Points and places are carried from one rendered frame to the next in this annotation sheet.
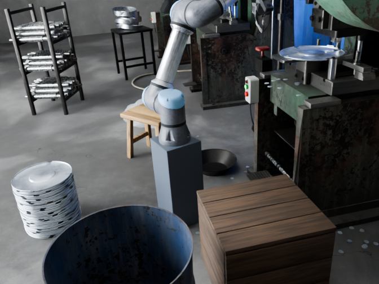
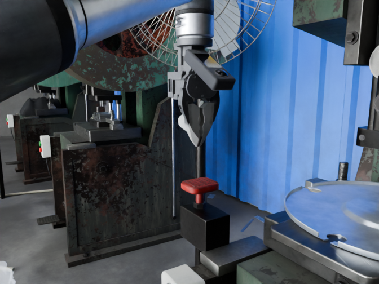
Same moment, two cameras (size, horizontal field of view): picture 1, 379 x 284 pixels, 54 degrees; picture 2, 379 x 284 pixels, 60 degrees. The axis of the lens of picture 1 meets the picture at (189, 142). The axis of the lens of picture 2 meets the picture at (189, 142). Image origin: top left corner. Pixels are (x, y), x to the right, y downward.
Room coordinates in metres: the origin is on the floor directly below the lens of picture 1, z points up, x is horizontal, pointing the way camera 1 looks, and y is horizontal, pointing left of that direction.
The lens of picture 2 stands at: (1.42, -0.18, 0.96)
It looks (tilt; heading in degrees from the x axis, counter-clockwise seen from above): 10 degrees down; 339
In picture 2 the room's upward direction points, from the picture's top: straight up
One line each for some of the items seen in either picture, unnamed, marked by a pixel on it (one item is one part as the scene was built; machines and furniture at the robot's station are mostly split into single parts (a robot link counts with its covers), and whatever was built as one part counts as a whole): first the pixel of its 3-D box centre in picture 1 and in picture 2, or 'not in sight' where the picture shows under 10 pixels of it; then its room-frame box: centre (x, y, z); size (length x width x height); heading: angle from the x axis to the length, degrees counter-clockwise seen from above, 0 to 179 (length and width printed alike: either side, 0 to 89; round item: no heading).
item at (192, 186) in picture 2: (262, 53); (199, 199); (2.03, -0.43, 0.72); 0.07 x 0.06 x 0.08; 101
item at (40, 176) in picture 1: (42, 175); not in sight; (1.64, 0.75, 0.28); 0.29 x 0.29 x 0.01
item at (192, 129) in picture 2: (258, 23); (186, 123); (2.05, -0.41, 0.88); 0.06 x 0.03 x 0.09; 11
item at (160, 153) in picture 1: (178, 180); not in sight; (1.59, 0.07, 0.23); 0.18 x 0.18 x 0.45; 29
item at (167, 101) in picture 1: (171, 105); not in sight; (1.60, 0.07, 0.62); 0.13 x 0.12 x 0.14; 31
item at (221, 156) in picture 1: (213, 164); not in sight; (2.07, -0.14, 0.04); 0.30 x 0.30 x 0.07
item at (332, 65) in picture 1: (332, 67); not in sight; (1.55, -0.63, 0.75); 0.03 x 0.03 x 0.10; 11
